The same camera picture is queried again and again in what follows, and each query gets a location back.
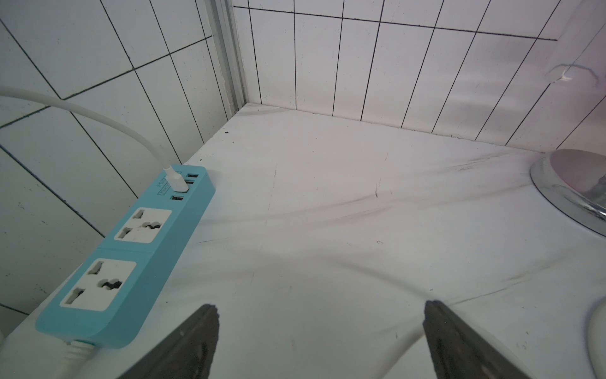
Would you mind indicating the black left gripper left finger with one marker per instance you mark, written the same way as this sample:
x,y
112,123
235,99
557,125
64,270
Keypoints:
x,y
187,352

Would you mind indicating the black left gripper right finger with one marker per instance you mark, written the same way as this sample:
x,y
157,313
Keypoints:
x,y
458,351

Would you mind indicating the teal power strip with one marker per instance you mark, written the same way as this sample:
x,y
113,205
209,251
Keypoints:
x,y
107,300

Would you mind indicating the chrome glass rack stand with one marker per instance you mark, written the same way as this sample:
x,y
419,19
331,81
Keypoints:
x,y
574,182

